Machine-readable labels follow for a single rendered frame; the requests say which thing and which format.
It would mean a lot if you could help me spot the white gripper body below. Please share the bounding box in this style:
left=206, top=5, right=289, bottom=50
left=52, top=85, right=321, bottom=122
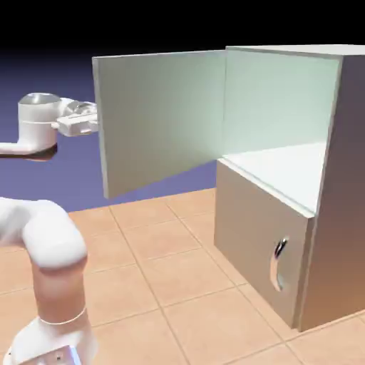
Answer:
left=56, top=113, right=101, bottom=138

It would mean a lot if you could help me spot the curved silver door handle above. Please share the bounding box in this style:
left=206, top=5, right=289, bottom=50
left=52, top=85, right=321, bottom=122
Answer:
left=269, top=235, right=289, bottom=292

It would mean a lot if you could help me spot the white cabinet door with handle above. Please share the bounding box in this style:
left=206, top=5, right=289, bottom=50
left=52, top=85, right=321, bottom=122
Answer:
left=213, top=158, right=317, bottom=329

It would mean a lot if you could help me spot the white cabinet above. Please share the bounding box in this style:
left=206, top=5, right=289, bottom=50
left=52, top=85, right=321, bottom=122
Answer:
left=213, top=43, right=365, bottom=334

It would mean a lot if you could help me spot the white cabinet door, no handle seen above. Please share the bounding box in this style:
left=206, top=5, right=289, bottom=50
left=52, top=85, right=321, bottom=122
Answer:
left=91, top=49, right=228, bottom=200

